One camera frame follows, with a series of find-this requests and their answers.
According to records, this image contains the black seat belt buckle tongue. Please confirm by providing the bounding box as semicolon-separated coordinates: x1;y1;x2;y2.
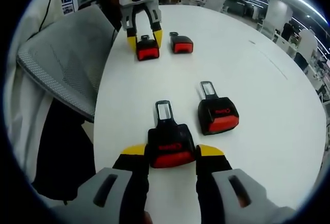
197;80;239;136
136;35;160;62
147;100;197;169
169;31;194;55

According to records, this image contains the grey mesh office chair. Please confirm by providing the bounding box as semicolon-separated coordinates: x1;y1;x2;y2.
16;4;122;123

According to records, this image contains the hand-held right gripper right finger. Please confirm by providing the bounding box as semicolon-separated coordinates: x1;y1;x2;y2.
195;144;295;224

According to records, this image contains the thin black cable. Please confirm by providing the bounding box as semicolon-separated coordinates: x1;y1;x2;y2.
38;0;57;32

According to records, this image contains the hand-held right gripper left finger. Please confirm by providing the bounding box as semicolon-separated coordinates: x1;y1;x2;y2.
51;143;151;224

